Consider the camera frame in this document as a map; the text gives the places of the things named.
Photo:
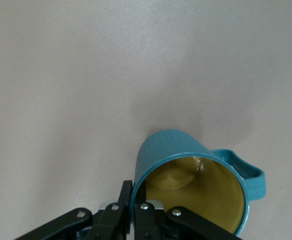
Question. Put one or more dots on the teal cup yellow inside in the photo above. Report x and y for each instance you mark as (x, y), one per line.
(176, 145)

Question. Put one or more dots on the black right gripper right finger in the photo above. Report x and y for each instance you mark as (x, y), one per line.
(148, 222)

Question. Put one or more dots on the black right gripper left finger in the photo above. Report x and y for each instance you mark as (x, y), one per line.
(111, 220)

